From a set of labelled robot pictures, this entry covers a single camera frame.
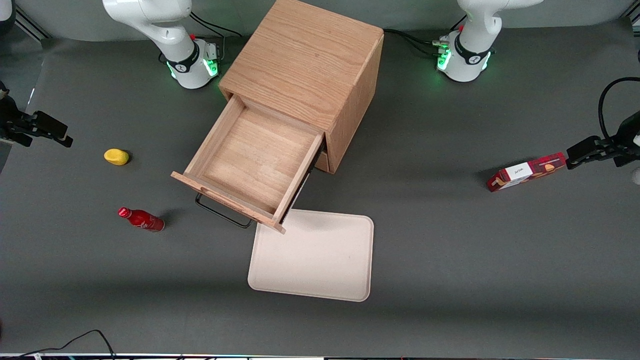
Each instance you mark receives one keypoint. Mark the wooden drawer cabinet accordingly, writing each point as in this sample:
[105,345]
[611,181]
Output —
[310,55]

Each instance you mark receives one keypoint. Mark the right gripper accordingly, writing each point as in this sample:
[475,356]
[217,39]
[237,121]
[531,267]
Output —
[10,121]

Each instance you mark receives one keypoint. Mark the aluminium frame rail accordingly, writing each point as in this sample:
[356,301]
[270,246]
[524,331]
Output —
[32,26]
[632,19]

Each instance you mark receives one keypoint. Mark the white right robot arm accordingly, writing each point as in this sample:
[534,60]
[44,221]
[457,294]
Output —
[150,20]

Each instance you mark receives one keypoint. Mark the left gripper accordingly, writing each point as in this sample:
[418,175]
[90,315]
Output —
[626,138]

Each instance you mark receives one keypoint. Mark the red soda bottle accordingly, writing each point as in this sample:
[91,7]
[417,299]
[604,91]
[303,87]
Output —
[145,220]

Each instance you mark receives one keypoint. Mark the red tartan shortbread box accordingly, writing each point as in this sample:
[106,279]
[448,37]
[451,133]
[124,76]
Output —
[520,174]

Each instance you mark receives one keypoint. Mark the wooden drawer with bottom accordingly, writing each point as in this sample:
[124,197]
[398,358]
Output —
[255,155]

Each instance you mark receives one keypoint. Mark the beige rectangular tray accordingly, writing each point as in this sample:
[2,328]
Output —
[315,260]

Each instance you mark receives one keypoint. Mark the wooden drawer front panel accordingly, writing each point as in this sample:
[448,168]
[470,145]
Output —
[325,162]

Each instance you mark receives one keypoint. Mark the yellow lemon-shaped object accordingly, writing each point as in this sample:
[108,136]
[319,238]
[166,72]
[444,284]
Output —
[116,157]

